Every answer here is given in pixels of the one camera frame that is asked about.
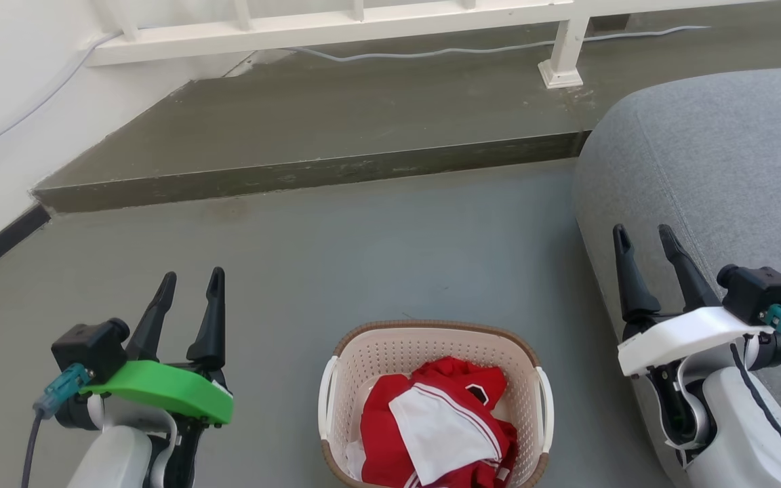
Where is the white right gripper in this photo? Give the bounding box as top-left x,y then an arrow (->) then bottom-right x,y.
612,224 -> 775,378

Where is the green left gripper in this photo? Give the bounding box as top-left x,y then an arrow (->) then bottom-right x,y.
82,266 -> 235,476

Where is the beige plastic laundry basket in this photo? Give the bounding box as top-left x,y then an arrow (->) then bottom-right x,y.
318,320 -> 555,488

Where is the grey fabric sofa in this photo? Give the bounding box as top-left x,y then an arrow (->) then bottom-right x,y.
573,65 -> 781,488

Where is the grey concrete raised step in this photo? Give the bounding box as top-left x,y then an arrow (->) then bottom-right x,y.
33,14 -> 781,215

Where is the white garment with red stripes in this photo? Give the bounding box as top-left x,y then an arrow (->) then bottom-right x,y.
388,383 -> 504,487

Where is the white railing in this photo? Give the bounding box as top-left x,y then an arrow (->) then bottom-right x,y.
85,0 -> 771,89

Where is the teal plug left camera cable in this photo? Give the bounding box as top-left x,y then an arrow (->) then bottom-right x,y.
20,363 -> 92,488

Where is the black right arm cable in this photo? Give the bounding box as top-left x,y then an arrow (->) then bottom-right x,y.
729,342 -> 781,479

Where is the thin pale grey cable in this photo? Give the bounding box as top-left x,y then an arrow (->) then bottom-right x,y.
0,30 -> 123,176

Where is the wavy grey cable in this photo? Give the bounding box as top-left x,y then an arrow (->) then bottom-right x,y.
282,26 -> 711,64

